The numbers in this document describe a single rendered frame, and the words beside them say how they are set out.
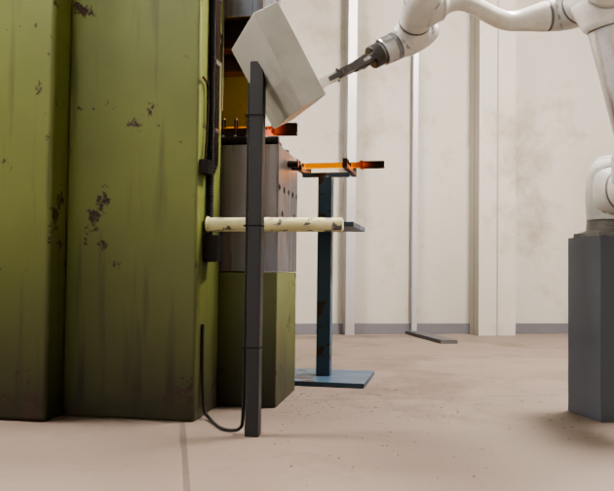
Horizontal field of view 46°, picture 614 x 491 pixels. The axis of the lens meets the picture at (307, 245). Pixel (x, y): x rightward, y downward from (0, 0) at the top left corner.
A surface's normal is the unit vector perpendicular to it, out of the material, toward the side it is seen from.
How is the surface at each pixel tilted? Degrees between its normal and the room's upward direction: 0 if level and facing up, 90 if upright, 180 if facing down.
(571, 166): 90
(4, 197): 90
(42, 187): 90
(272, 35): 90
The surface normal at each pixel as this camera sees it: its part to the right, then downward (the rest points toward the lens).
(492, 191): 0.18, -0.04
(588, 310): -0.98, -0.02
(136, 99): -0.16, -0.04
